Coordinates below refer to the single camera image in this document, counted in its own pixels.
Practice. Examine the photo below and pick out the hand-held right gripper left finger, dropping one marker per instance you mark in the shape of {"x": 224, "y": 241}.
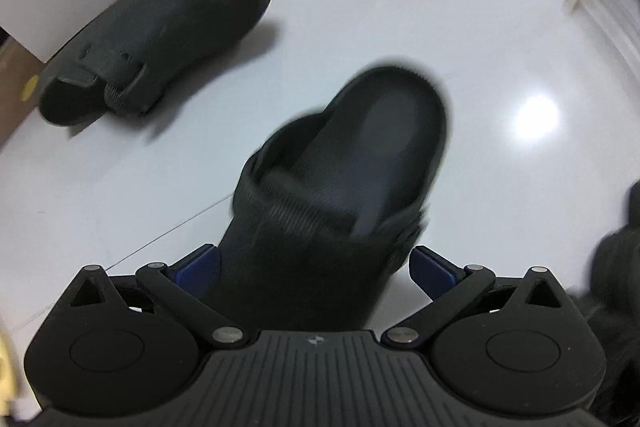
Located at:
{"x": 195, "y": 269}

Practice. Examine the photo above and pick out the black lace-up sneaker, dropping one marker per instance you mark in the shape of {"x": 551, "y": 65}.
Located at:
{"x": 620, "y": 257}

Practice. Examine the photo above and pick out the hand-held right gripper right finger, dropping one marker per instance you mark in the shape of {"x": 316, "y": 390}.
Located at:
{"x": 432, "y": 269}

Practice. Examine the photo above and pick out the dark grey clog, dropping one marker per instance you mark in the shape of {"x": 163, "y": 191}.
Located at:
{"x": 310, "y": 257}
{"x": 190, "y": 7}

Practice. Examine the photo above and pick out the brown door mat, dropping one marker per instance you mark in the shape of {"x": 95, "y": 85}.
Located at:
{"x": 15, "y": 92}

